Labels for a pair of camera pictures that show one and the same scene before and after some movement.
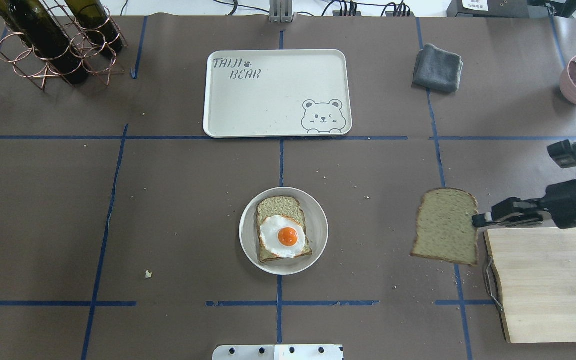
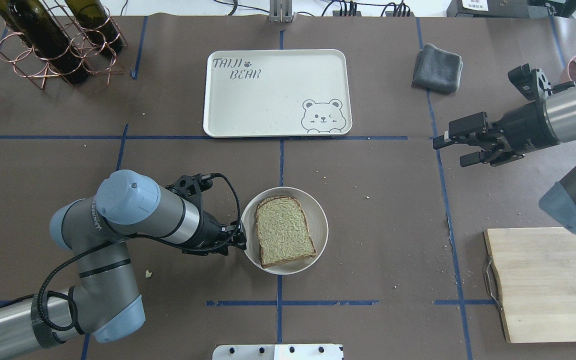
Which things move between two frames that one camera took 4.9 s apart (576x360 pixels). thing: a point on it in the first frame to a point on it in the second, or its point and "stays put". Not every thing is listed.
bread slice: [445, 229] to [283, 232]
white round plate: [283, 231] stays put
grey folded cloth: [437, 70] stays put
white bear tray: [277, 93] stays put
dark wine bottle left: [38, 28] stays put
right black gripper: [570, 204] to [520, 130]
